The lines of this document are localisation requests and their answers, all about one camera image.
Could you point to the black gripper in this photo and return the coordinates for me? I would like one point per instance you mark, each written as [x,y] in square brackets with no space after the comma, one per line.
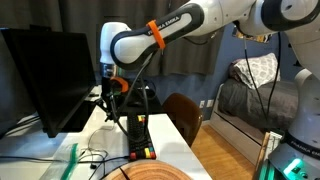
[106,88]

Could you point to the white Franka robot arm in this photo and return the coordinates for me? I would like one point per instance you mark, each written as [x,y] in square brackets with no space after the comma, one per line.
[140,46]

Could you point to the small black desk object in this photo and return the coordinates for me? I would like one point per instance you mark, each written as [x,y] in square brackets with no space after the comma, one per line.
[94,95]

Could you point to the white desk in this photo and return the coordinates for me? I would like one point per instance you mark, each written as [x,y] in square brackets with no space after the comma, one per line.
[166,133]

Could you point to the black keyboard with coloured keys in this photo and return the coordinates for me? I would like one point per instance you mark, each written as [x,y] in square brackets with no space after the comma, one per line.
[138,140]

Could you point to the black mouse pad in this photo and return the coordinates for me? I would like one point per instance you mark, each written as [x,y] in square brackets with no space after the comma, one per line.
[155,106]

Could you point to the black monitor with rectangular base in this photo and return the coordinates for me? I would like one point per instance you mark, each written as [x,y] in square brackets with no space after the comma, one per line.
[56,76]

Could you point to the clear plastic bag green zip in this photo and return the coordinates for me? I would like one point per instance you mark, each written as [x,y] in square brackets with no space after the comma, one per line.
[66,163]

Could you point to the round wood slab with bark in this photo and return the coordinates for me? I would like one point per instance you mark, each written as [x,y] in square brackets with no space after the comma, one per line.
[150,171]

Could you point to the brown chair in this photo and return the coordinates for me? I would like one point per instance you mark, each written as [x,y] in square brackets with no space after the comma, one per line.
[183,116]

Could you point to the black monitor with round base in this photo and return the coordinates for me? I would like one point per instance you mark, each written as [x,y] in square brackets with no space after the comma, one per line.
[13,83]

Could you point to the grey curtain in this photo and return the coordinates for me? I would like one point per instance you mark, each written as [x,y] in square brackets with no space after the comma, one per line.
[186,56]
[33,13]

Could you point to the dark purple pillow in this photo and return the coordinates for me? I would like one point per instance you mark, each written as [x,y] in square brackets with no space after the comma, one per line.
[233,71]

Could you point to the bed with grey cover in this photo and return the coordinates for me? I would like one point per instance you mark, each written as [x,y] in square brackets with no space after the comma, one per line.
[250,103]

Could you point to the white patterned pillow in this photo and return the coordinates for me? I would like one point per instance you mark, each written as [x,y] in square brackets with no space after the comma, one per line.
[260,70]

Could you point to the wooden framed board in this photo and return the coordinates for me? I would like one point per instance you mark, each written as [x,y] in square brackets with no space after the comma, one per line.
[261,156]

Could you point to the basketball players poster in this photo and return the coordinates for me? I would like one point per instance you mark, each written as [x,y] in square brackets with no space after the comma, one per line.
[256,37]

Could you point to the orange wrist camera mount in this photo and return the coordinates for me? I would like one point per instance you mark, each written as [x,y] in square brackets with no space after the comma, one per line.
[120,84]

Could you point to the white wall outlet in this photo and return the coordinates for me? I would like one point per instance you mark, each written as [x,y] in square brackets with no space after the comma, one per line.
[202,104]
[210,103]

